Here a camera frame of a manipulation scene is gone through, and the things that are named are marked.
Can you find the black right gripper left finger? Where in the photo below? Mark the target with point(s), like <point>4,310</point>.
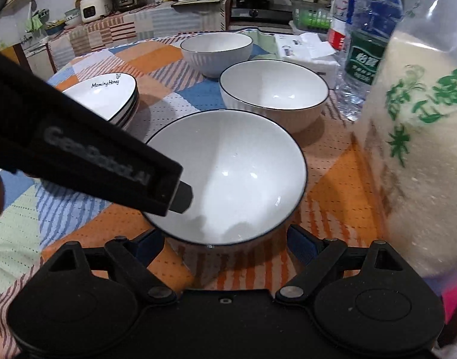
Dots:
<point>130,260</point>

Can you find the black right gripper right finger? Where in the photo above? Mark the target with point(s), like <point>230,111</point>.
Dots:
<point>320,259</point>

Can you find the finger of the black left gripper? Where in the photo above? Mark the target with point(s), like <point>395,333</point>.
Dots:
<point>182,198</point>

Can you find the white ribbed bowl black rim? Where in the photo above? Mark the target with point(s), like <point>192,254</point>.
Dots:
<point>247,173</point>

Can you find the white plate with black rim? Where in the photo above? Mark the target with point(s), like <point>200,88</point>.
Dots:
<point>113,96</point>

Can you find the white small rice cooker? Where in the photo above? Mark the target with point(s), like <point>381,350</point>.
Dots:
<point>92,10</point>

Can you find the white ribbed bowl far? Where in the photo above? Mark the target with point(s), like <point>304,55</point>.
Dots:
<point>212,53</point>

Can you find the white ribbed bowl middle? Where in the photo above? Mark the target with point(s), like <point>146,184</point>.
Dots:
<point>293,96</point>

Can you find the clear bag of rice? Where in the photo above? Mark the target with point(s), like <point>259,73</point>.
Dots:
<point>408,135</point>

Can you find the patchwork counter cloth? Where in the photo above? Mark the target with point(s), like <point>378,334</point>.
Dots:
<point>152,21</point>

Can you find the white tissue pack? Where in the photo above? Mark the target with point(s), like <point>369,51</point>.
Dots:
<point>307,50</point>

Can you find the red label water bottle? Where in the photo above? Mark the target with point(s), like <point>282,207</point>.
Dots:
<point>337,30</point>

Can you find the green plastic basket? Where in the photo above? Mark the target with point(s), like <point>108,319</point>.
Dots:
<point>310,16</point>

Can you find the green label water bottle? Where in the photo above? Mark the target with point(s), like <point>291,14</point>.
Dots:
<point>369,26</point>

